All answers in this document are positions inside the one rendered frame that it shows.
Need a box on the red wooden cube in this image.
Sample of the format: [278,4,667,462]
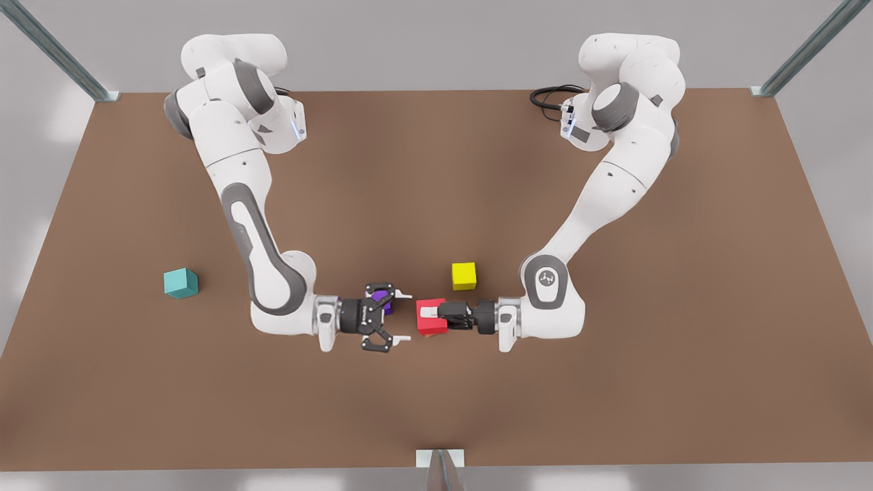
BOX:
[416,298,449,338]

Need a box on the teal wooden cube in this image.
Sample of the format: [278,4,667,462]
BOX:
[163,267,200,300]

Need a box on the silver frame post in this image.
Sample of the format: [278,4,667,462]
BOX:
[0,0,121,103]
[415,448,467,491]
[749,0,873,98]

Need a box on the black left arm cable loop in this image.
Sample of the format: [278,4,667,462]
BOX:
[530,84,589,124]

